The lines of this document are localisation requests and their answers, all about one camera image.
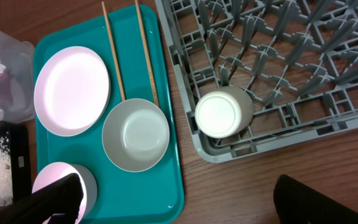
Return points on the grey dishwasher rack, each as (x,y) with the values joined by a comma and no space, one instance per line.
(297,59)

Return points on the clear plastic bin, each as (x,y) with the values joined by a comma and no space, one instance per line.
(16,80)

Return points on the wooden chopstick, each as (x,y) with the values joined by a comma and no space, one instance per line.
(113,50)
(146,52)

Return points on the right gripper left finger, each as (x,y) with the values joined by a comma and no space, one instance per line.
(58,202)

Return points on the teal plastic serving tray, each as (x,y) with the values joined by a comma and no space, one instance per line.
(152,196)

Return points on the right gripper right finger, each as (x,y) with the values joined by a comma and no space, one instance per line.
(298,203)

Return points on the grey bowl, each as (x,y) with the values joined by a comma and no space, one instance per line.
(135,135)

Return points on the large pink plate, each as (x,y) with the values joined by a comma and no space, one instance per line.
(71,91)

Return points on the black tray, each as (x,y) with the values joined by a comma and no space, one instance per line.
(20,160)

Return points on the white cup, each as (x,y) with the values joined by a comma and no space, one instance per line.
(224,112)

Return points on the red snack wrapper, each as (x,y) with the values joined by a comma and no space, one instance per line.
(5,89)

